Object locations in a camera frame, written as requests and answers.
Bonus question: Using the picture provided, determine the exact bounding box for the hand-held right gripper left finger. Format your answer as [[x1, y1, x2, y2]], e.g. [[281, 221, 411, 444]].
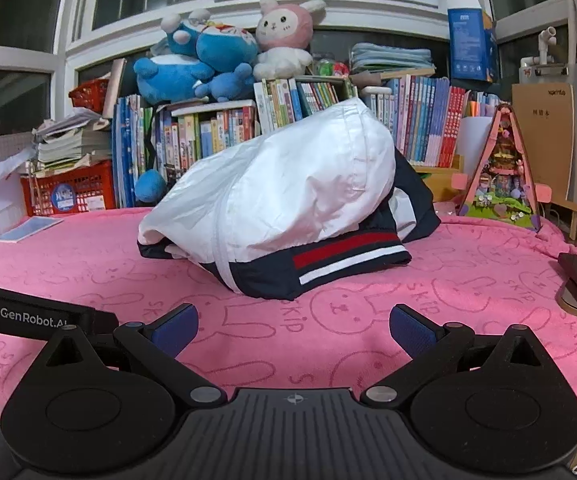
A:
[[29, 303, 226, 409]]

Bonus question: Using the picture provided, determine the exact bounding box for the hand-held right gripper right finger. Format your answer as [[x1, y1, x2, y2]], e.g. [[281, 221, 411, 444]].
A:
[[360, 303, 559, 409]]

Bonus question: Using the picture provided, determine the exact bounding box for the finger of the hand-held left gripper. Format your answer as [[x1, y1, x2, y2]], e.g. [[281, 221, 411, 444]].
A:
[[90, 308, 120, 336]]

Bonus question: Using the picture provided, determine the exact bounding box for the white and navy jacket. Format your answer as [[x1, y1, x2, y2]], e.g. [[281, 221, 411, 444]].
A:
[[137, 97, 442, 302]]

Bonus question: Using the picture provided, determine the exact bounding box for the pink rabbit-print blanket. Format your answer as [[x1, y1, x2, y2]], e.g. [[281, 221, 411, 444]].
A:
[[0, 205, 577, 421]]

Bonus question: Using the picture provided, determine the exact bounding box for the light blue notebook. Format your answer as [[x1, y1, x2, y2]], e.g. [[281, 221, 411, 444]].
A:
[[0, 216, 64, 244]]

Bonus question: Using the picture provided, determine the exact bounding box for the red plastic crate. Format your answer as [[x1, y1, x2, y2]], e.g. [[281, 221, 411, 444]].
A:
[[21, 160, 118, 217]]

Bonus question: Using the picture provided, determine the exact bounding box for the blue plush ball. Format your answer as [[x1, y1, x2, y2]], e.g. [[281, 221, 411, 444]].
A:
[[135, 169, 167, 202]]

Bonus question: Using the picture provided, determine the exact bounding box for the wooden drawer organizer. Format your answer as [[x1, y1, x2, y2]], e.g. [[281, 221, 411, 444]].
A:
[[413, 152, 465, 204]]

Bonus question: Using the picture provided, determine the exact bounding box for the white grid board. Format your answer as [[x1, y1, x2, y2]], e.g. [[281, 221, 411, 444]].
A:
[[0, 135, 38, 171]]

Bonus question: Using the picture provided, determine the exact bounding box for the stack of worn paper books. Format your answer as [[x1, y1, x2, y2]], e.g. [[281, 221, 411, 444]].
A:
[[31, 112, 115, 178]]

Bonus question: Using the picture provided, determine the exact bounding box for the pink triangular dollhouse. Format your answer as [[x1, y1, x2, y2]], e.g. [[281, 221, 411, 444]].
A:
[[451, 102, 553, 233]]

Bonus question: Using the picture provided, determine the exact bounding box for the row of tall blue books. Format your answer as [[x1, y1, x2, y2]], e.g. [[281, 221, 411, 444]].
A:
[[112, 95, 260, 209]]

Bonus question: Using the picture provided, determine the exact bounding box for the row of pastel spine books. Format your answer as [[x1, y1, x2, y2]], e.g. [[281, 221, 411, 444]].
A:
[[361, 74, 472, 168]]

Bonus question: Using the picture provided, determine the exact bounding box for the red plastic basket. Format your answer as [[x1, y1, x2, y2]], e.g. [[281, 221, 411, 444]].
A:
[[68, 77, 112, 114]]

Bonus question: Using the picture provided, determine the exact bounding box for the small blue plush toy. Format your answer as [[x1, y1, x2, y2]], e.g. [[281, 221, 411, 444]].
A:
[[193, 62, 255, 103]]

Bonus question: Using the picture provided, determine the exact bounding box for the row of colourful thin books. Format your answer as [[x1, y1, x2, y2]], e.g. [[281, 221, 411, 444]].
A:
[[253, 76, 357, 136]]

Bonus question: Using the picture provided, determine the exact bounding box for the stack of green booklets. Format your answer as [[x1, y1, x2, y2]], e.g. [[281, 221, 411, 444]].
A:
[[350, 42, 437, 77]]

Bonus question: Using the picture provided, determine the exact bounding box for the blue cat plush toy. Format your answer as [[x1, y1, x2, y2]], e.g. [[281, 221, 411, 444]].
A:
[[161, 9, 260, 72]]

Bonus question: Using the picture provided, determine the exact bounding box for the blue cardboard box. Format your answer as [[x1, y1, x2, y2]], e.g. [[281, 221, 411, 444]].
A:
[[445, 0, 499, 84]]

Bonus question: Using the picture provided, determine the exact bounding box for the pink rabbit plush toy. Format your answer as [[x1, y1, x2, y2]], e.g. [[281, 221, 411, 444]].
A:
[[252, 0, 327, 81]]

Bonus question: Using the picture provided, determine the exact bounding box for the white plastic pipe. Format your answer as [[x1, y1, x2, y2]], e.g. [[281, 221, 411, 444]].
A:
[[537, 27, 570, 67]]

